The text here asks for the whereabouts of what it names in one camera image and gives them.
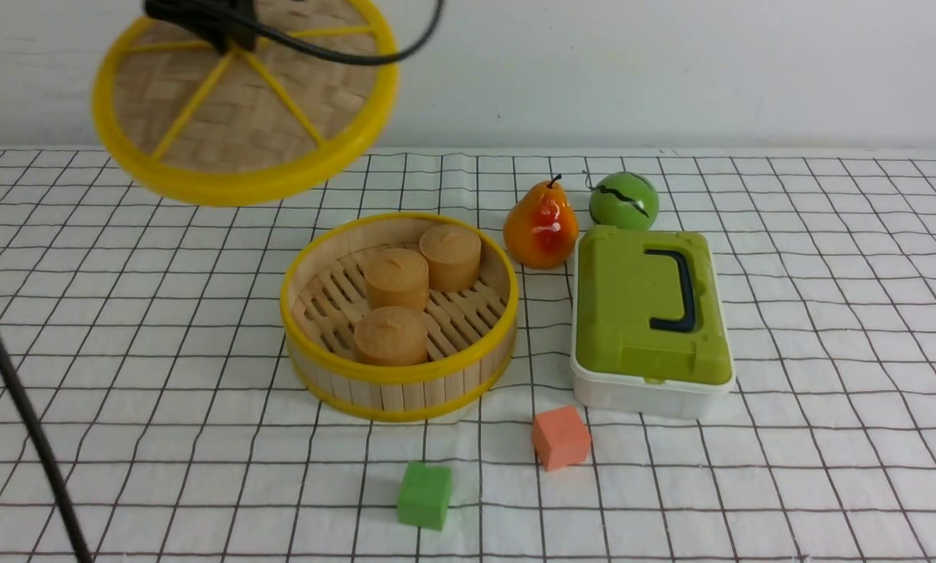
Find black cable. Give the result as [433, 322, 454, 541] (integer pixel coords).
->
[0, 0, 446, 563]

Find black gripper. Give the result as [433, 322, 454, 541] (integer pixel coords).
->
[145, 1, 258, 54]

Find green toy round fruit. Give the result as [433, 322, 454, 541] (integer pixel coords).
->
[589, 171, 660, 231]

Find tan cylinder bun middle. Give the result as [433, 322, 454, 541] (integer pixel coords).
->
[364, 247, 429, 311]

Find tan cylinder bun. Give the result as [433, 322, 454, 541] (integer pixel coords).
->
[418, 224, 482, 293]
[353, 307, 428, 367]
[364, 247, 429, 311]

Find orange foam cube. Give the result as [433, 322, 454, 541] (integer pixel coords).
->
[531, 405, 592, 472]

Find tan cylinder bun back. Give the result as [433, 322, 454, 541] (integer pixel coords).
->
[418, 224, 482, 293]

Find yellow woven steamer lid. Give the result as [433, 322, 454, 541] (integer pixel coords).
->
[91, 1, 399, 206]

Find green lid white lunch box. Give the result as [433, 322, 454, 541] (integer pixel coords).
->
[570, 224, 736, 420]

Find orange yellow toy pear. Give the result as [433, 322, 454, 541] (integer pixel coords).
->
[502, 174, 579, 270]

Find green foam cube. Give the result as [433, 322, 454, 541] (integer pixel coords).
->
[396, 462, 453, 531]

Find white grid tablecloth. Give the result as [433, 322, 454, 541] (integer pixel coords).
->
[0, 150, 936, 562]

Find bamboo steamer basket yellow rims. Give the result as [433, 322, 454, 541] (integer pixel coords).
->
[279, 213, 520, 423]

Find tan cylinder bun front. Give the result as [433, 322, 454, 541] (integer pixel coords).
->
[353, 307, 428, 367]

